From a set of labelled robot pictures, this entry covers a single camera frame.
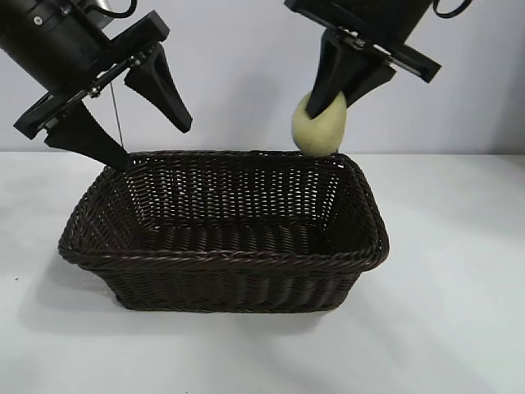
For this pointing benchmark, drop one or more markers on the dark brown woven basket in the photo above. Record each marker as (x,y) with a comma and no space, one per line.
(229,283)

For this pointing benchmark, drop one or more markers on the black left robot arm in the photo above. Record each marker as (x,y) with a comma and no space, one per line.
(16,8)

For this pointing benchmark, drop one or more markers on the pale yellow egg yolk pastry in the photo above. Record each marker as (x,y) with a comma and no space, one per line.
(320,137)

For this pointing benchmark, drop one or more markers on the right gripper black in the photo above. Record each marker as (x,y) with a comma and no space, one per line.
(377,20)

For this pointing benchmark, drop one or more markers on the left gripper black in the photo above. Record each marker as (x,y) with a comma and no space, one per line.
(69,57)

